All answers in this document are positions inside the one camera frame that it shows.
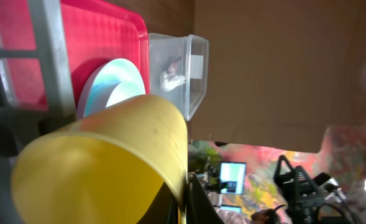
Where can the red plastic tray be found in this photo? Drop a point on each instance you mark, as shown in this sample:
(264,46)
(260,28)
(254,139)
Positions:
(95,32)

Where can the lit computer monitor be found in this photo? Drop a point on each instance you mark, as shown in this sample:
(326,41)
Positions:
(233,174)

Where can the clear plastic bin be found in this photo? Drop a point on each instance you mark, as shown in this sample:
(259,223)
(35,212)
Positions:
(193,52)

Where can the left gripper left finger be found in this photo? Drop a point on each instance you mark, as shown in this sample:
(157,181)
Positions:
(163,209)

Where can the grey dishwasher rack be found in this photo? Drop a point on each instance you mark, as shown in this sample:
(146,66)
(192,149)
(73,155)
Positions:
(18,127)

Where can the red snack wrapper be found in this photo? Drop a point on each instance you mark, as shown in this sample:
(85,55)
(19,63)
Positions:
(174,67)

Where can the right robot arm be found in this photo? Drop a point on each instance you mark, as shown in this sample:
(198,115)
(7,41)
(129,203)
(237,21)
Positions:
(318,200)

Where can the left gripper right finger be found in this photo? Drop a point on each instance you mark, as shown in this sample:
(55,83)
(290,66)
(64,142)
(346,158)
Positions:
(199,209)

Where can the yellow plastic cup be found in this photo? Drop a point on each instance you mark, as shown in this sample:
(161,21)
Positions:
(104,168)

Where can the white napkin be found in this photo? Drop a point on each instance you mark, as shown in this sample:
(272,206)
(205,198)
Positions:
(169,81)

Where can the colourful wall painting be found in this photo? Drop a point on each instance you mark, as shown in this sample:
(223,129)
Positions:
(342,155)

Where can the light blue plate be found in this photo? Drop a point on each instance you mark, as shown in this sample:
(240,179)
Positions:
(110,84)

